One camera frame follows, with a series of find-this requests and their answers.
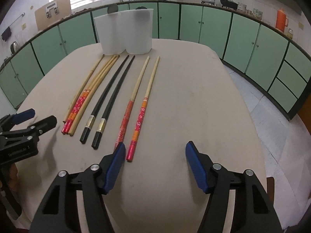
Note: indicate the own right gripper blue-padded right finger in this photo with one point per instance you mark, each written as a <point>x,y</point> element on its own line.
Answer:
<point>253,210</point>

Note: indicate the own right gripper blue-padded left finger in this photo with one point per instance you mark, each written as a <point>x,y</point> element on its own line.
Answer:
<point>58,210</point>

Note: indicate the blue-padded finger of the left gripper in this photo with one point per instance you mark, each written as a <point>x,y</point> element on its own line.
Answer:
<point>23,116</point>

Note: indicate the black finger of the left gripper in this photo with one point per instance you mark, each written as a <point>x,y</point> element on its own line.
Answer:
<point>43,126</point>

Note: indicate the black chopstick gold band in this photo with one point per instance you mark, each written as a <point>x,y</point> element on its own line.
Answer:
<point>105,116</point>
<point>99,103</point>

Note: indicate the plain bamboo chopstick curved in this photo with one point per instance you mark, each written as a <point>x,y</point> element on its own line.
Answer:
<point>94,88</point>

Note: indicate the red-orange patterned chopstick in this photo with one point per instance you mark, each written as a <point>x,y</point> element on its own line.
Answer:
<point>84,94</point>

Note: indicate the red patterned chopstick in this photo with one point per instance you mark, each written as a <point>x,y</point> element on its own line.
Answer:
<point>127,114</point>

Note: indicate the pink floral orange chopstick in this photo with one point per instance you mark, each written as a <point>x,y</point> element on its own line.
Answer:
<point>139,121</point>

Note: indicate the green lower kitchen cabinets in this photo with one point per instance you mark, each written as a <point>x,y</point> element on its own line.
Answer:
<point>274,64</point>

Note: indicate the person's left hand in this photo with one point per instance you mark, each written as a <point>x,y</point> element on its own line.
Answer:
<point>10,177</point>

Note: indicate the steel electric kettle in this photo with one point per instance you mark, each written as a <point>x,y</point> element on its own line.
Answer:
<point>14,47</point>

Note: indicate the cardboard box on counter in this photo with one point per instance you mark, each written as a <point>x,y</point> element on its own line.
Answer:
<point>51,13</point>

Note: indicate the white double utensil holder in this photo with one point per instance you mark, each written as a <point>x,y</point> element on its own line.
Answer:
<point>128,30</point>

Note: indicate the orange thermos jug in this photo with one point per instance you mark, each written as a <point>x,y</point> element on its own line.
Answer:
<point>281,20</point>

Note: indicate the glass jars on counter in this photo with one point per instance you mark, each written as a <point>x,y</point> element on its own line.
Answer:
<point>254,13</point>

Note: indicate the black wok on stove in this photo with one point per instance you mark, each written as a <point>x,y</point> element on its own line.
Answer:
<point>229,4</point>

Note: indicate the dark towel on rail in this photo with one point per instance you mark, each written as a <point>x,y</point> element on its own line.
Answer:
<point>6,34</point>

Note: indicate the wall towel rail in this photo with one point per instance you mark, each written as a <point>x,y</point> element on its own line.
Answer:
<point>20,16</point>

